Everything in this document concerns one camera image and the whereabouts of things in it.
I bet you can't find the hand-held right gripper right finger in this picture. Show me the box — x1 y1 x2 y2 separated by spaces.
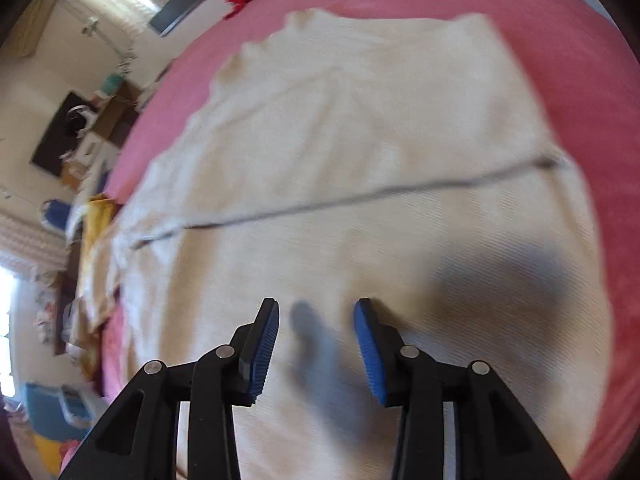
354 298 571 480

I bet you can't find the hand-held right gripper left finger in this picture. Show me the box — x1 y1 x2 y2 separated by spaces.
59 297 280 480

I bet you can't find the cream knitted sweater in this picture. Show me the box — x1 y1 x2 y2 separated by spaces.
75 7 613 480

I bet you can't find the yellow folded cloth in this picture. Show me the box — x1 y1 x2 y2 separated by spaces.
75 197 118 331

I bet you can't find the white blue baby crib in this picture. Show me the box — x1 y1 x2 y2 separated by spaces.
22 382 98 443

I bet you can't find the blue chair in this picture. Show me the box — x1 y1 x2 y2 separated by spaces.
42 199 76 228

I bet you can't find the wooden desk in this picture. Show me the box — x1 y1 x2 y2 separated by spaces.
90 82 143 146

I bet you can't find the white nightstand with flower decal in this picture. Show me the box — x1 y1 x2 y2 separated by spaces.
134 57 176 111

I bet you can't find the black television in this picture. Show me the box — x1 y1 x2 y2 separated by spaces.
29 91 91 178

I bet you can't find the black white round appliance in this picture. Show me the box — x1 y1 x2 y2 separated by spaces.
64 104 93 137

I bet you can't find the teal desktop organizer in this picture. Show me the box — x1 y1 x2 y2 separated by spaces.
97 74 125 97

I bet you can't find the grey and white headboard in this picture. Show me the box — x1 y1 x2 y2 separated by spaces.
149 0 226 38

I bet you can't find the bed with pink sheet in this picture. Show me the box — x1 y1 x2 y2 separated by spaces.
100 0 640 480

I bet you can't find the white textured wall hanging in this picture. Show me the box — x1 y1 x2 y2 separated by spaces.
0 212 71 273

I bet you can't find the black cable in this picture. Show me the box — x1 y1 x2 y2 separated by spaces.
131 156 568 251

